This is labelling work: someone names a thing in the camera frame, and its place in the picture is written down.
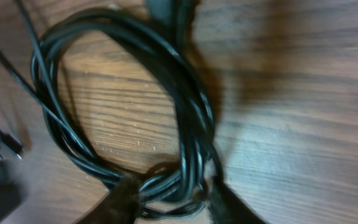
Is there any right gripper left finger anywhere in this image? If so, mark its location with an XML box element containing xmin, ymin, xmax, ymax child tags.
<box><xmin>76</xmin><ymin>177</ymin><xmax>140</xmax><ymax>224</ymax></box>

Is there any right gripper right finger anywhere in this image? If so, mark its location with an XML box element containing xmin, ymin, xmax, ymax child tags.
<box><xmin>208</xmin><ymin>176</ymin><xmax>266</xmax><ymax>224</ymax></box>

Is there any black usb cable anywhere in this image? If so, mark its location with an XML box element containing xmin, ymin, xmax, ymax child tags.
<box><xmin>0</xmin><ymin>0</ymin><xmax>226</xmax><ymax>220</ymax></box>

